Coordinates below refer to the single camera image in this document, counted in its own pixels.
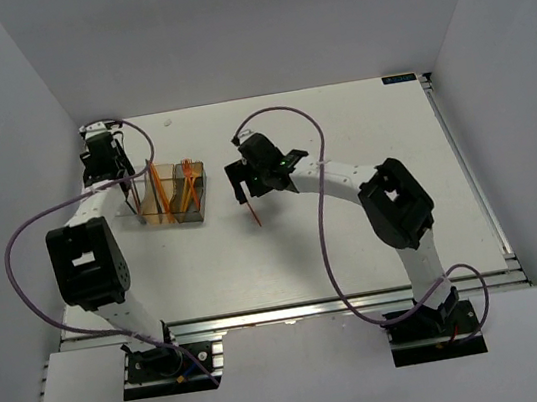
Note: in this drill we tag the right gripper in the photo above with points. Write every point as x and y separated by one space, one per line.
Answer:
237 173

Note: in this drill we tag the orange fork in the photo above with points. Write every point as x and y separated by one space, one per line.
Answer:
186 195

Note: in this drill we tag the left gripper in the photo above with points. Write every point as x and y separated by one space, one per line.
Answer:
124 160

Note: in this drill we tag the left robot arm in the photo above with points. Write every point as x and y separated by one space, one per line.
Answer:
89 265

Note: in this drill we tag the clear plastic container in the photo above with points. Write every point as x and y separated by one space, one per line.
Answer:
146 200

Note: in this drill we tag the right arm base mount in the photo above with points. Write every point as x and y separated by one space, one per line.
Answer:
413 342

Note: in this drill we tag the dark teal chopstick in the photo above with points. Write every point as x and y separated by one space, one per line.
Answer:
135 197

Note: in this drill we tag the orange plastic container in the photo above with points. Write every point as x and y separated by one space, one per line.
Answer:
163 174

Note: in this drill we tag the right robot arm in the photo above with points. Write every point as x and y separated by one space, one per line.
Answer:
398 208

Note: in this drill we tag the blue-grey chopstick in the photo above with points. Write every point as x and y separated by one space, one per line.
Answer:
126 192

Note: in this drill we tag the red-orange knife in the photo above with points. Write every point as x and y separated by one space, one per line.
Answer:
157 187

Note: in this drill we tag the blue plastic knife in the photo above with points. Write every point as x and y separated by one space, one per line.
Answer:
154 194

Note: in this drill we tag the red chopstick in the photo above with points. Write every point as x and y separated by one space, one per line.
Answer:
253 213

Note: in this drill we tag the red-orange fork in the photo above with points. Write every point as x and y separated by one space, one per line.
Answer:
188 171

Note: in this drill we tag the aluminium table rail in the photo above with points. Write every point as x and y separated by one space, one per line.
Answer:
502 281

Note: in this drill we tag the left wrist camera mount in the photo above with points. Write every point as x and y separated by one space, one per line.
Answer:
95 128

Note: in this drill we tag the right blue corner label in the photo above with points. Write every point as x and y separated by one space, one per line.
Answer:
400 78

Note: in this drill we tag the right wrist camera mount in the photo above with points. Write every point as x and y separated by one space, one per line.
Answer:
237 140

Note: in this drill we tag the dark grey plastic container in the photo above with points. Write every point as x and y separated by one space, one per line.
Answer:
192 214

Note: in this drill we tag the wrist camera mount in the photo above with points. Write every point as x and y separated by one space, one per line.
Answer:
95 128
237 140

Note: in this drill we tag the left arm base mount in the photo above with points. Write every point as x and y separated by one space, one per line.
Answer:
160 372

